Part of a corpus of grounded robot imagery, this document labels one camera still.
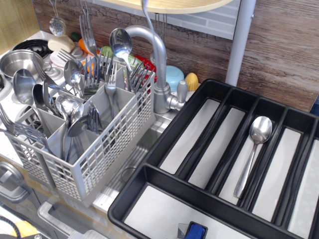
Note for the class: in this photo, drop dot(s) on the steel fork left edge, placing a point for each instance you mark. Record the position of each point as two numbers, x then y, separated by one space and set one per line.
17 128

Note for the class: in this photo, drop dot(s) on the steel pot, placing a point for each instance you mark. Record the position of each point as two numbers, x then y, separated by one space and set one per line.
19 59

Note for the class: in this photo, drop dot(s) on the cream toy bread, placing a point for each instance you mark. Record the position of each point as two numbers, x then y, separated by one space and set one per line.
57 43

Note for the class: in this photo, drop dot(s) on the small steel spoon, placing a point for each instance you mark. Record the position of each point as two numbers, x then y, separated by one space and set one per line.
72 76

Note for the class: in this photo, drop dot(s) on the grey metal faucet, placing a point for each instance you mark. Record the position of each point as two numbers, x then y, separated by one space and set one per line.
164 101

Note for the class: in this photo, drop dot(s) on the white metal post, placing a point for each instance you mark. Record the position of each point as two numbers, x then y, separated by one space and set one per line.
244 19

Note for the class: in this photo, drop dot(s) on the hanging steel fork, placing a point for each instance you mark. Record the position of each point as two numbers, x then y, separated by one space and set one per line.
87 31

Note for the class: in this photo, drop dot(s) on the steel spoon in tray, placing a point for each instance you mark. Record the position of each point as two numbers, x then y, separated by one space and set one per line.
259 132

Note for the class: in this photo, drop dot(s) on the large steel spoon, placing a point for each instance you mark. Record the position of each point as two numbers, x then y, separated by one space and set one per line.
23 83
150 25

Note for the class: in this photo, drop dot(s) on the orange toy vegetable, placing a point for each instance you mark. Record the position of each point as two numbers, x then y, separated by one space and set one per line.
83 47

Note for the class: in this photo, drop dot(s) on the steel fork centre compartment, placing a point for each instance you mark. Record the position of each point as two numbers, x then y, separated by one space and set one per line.
110 88

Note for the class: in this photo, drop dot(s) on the black cutlery tray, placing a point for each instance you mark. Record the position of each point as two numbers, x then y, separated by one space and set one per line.
192 170

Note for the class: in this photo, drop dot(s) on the black stove burner coil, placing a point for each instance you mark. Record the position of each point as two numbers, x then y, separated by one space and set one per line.
38 46

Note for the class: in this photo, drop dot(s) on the yellow toy corn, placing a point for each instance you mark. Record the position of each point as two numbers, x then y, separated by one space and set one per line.
192 81

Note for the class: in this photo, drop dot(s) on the red toy pepper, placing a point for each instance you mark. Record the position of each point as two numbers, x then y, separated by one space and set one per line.
147 62

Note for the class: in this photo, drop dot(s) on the blue object at bottom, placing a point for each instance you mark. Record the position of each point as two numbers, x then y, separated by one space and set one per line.
196 231

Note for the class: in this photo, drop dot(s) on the light blue bowl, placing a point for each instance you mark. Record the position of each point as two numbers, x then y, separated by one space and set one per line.
173 75

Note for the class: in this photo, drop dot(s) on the grey plastic cutlery basket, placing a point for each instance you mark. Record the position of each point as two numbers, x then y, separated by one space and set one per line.
79 167

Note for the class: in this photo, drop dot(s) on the hanging perforated ladle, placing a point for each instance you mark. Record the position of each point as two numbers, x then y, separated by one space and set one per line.
56 24

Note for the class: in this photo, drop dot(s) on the wooden shelf board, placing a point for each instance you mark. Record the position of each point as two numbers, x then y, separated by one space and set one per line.
184 6

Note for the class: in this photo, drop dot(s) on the tall steel spoon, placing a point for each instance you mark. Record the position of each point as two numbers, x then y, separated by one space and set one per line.
121 45

